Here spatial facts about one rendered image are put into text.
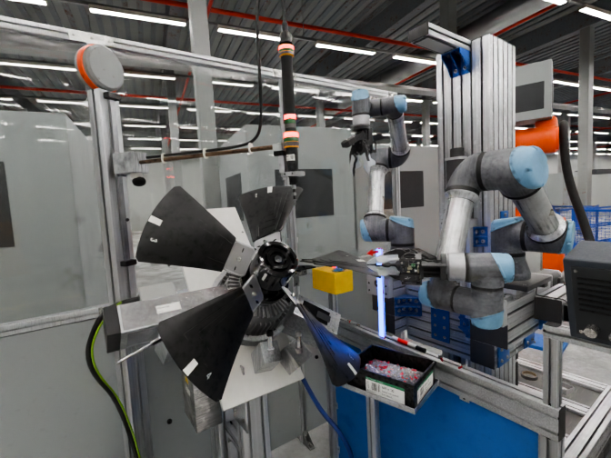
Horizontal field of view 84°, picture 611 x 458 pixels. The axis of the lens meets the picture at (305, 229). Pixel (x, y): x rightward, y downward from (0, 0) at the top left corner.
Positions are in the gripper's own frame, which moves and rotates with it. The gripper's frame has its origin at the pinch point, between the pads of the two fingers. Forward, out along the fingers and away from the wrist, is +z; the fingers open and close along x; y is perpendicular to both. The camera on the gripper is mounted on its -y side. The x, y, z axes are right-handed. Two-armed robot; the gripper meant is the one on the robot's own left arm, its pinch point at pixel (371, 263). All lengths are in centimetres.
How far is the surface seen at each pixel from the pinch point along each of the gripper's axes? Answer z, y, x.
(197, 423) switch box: 58, 15, 52
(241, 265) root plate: 34.0, 15.3, -3.7
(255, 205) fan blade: 38.5, -6.5, -17.8
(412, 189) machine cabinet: -2, -448, 20
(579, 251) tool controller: -45.4, 12.4, -7.0
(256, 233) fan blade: 34.5, 2.9, -10.1
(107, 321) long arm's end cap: 57, 40, 3
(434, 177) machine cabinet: -34, -481, 6
